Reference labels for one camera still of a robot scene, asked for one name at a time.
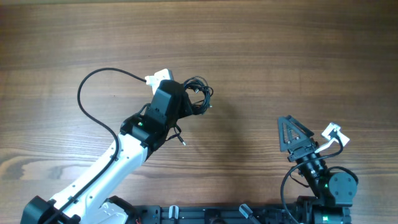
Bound black usb cables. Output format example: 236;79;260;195
166;76;215;146

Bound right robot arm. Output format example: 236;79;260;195
277;115;359;223

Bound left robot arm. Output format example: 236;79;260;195
21;80;192;223

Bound right camera cable black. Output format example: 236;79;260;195
280;142;344;223

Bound camera cable black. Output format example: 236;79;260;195
42;68;150;198
280;142;344;223

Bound left camera cable black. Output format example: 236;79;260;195
42;68;150;198

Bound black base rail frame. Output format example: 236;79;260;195
130;204;293;224

